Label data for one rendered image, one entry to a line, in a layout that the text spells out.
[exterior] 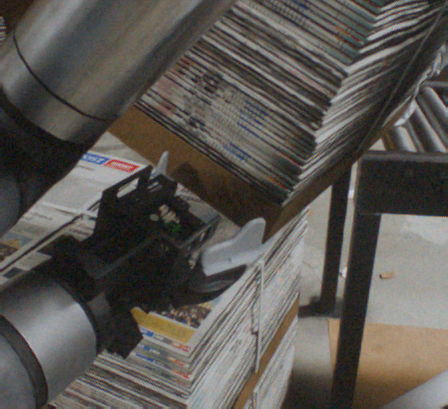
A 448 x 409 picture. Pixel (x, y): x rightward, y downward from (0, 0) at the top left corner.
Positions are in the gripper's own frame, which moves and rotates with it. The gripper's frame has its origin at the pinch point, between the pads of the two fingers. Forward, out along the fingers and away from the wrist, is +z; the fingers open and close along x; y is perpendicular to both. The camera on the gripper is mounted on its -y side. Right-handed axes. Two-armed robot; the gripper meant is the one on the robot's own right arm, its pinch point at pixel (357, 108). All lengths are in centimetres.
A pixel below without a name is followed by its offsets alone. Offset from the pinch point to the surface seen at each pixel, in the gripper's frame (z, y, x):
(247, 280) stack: 25.9, -14.9, 3.7
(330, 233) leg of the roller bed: -67, -72, -3
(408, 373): -56, -89, 39
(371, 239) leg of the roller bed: -23.8, -34.3, 10.6
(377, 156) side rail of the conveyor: -24.7, -17.8, 2.7
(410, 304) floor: -88, -93, 30
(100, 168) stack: 14.0, -28.0, -31.8
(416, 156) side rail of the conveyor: -28.9, -15.6, 8.5
